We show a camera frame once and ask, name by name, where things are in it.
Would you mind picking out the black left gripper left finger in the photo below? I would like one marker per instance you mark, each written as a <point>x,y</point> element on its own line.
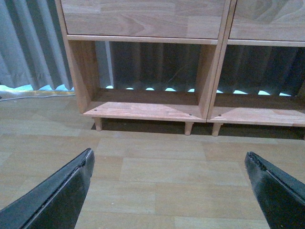
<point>56,202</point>

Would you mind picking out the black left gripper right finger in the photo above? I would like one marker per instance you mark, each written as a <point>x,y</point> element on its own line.
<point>280,196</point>

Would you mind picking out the right wooden shelf unit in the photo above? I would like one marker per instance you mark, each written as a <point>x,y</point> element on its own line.
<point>260,78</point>

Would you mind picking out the wooden shelf unit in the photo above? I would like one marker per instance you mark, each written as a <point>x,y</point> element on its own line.
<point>85,22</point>
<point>260,78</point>

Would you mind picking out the left wooden shelf unit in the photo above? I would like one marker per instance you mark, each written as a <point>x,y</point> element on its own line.
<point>85,22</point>

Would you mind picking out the grey curtain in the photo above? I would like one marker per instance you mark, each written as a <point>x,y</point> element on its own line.
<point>32,53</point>

